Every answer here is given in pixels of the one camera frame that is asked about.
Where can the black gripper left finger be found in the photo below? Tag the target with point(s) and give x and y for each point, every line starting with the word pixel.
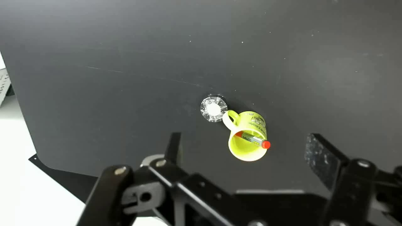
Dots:
pixel 174 148

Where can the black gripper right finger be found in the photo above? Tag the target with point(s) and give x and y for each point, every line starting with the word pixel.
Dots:
pixel 324 160

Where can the red-capped marker pen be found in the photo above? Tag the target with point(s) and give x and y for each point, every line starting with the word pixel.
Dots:
pixel 263 143

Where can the small crumpled clear wrapper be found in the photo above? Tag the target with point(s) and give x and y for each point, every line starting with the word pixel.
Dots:
pixel 213 108

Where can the yellow-green ceramic mug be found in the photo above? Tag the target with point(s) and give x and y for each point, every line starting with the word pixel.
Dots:
pixel 249 122

